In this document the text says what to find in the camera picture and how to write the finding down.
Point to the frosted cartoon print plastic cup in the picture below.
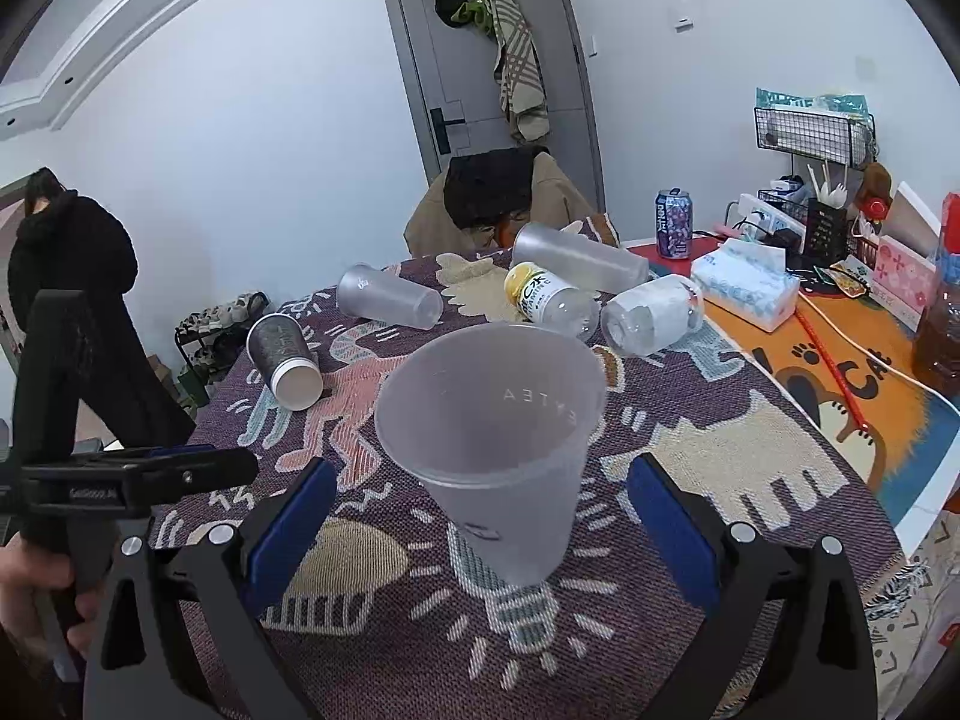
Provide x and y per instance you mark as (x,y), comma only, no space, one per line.
(494,420)

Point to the frosted plastic cup left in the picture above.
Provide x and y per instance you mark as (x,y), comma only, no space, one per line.
(367,293)

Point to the black utensil holder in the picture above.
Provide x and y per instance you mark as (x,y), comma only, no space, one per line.
(825,233)

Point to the white tissue pack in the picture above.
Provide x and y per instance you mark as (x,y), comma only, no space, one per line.
(749,280)

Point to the plaid scarf on door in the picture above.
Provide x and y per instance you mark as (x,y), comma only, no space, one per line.
(517,71)

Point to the red snack bag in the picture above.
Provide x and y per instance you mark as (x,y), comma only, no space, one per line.
(949,239)

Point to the black shoe rack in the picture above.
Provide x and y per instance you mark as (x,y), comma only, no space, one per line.
(211,340)

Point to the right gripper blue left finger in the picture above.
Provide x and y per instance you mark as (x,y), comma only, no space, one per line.
(281,530)

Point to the yellow cap drink bottle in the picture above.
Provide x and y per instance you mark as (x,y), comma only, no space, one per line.
(545,299)

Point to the white power strip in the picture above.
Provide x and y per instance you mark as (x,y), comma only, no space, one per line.
(758,217)

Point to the clear empty plastic bottle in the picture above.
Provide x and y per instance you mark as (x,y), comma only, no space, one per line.
(653,315)

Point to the person's left hand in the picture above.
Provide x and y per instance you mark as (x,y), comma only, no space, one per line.
(28,570)

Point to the purple patterned woven blanket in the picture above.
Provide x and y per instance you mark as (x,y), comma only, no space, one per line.
(392,616)

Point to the frosted plastic cup rear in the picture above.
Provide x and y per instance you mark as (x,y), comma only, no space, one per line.
(578,260)

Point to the brown plush toy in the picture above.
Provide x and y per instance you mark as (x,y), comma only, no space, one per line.
(873,201)

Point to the black hat on door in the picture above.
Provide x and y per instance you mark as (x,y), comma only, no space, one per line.
(453,13)

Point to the black garment on chair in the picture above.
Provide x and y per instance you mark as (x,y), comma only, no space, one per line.
(482,189)

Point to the grey door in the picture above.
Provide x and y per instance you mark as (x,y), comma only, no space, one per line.
(455,102)

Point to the brown liquid plastic bottle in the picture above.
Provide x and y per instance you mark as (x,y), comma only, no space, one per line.
(936,348)

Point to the dark paper coffee cup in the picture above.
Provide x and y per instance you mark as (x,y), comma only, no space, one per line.
(276,346)

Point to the orange cartoon table mat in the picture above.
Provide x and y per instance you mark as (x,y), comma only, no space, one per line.
(846,363)

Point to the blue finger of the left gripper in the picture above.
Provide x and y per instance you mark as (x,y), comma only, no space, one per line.
(166,481)
(180,451)

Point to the pink floral box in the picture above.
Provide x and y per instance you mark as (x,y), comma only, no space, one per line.
(902,281)

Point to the purple soda can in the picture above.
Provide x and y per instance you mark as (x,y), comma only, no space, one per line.
(674,223)

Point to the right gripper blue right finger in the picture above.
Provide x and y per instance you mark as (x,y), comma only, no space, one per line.
(681,526)

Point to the black wire basket shelf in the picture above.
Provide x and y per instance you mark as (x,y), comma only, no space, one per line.
(837,128)

